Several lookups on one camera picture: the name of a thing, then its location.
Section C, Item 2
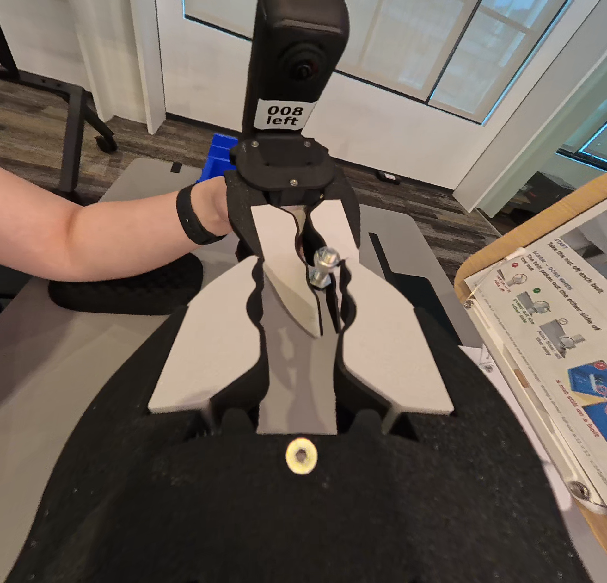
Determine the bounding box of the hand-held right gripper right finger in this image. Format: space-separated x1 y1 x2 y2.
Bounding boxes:
332 258 456 430

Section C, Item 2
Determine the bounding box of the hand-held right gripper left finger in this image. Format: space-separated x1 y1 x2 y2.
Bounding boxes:
147 255 271 418

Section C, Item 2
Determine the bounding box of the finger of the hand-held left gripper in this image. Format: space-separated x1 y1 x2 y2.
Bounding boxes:
249 203 325 341
303 199 361 335

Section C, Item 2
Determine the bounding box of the silver hex bolt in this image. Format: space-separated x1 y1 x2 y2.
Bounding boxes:
310 246 340 285

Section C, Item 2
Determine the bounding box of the blue plastic bin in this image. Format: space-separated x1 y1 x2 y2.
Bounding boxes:
198 133 239 183

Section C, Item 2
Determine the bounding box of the person's left forearm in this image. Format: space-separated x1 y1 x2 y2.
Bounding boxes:
0 167 200 283

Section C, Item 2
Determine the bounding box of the person's left hand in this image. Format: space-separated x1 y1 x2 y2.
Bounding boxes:
191 176 235 237

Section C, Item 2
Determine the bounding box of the black wristband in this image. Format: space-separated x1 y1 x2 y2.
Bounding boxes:
175 183 227 247

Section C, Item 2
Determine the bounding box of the white framed glass door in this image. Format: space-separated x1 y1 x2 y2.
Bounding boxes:
152 0 599 195

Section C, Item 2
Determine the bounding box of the black wrist rest pad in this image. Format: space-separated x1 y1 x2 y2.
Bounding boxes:
47 253 205 316

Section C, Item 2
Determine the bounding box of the wooden instruction board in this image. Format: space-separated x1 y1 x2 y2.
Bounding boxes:
453 174 607 531

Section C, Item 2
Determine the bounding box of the black rolling stand base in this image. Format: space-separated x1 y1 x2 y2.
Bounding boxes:
0 23 119 197

